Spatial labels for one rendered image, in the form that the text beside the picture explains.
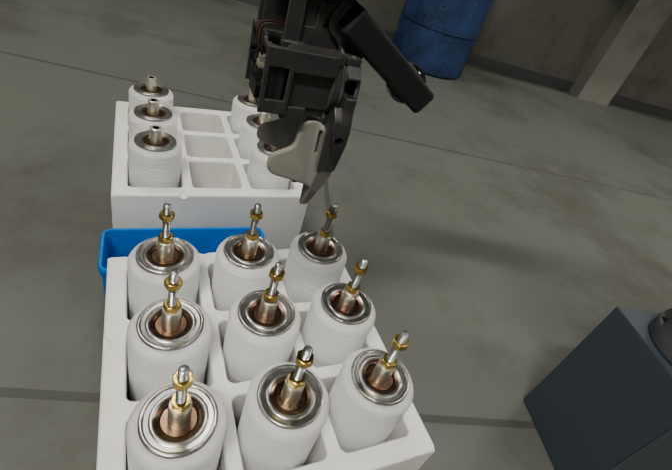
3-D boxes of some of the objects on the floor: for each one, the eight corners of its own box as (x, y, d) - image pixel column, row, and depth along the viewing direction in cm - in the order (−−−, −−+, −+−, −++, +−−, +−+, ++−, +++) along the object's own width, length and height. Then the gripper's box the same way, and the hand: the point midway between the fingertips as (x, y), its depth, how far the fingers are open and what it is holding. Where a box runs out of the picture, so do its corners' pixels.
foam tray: (259, 167, 130) (269, 115, 119) (293, 255, 103) (310, 196, 92) (118, 162, 113) (115, 100, 103) (114, 265, 86) (110, 194, 75)
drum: (443, 59, 320) (494, -63, 273) (472, 86, 279) (538, -52, 233) (378, 43, 304) (421, -90, 258) (400, 70, 263) (455, -83, 217)
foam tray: (313, 305, 92) (335, 245, 81) (390, 502, 65) (437, 449, 54) (112, 328, 75) (107, 256, 64) (102, 607, 48) (90, 560, 37)
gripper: (260, -73, 33) (229, 159, 45) (291, -48, 25) (243, 225, 37) (359, -44, 36) (305, 164, 48) (413, -14, 28) (332, 226, 41)
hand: (307, 181), depth 43 cm, fingers open, 3 cm apart
